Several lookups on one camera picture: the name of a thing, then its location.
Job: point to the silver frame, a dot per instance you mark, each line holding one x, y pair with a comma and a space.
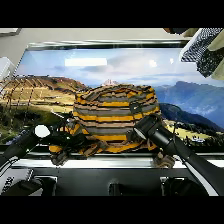
110, 162

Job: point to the yellow grey striped shirt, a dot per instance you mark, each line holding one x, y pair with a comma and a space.
110, 113

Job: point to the black white patterned garment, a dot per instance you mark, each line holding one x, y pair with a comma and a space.
203, 50

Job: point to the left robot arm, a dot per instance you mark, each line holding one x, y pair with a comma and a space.
23, 143

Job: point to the pale green garment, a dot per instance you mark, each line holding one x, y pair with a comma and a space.
218, 43

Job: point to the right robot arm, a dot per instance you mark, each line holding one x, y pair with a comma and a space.
173, 143

